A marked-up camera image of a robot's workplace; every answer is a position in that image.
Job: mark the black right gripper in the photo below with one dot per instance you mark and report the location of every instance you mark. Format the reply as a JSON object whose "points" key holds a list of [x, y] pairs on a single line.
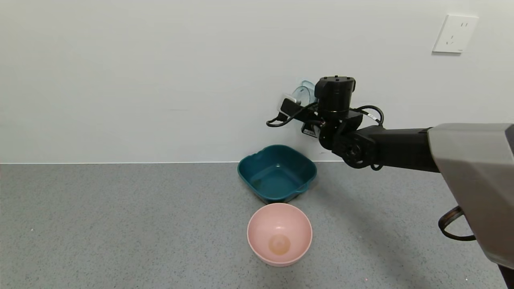
{"points": [[308, 129]]}

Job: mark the clear ribbed plastic cup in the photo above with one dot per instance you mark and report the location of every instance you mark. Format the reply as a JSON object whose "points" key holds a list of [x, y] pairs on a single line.
{"points": [[302, 93]]}

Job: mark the pink round plastic bowl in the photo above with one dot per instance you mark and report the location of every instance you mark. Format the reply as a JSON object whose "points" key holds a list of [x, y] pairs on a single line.
{"points": [[279, 233]]}

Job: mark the teal square plastic basin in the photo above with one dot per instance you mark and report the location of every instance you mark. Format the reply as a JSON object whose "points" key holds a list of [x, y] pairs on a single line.
{"points": [[277, 182]]}

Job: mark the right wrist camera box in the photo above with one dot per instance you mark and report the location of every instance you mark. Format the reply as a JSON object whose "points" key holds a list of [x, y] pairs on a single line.
{"points": [[286, 105]]}

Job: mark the white wall power socket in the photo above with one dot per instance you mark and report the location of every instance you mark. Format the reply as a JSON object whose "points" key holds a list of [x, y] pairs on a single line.
{"points": [[454, 34]]}

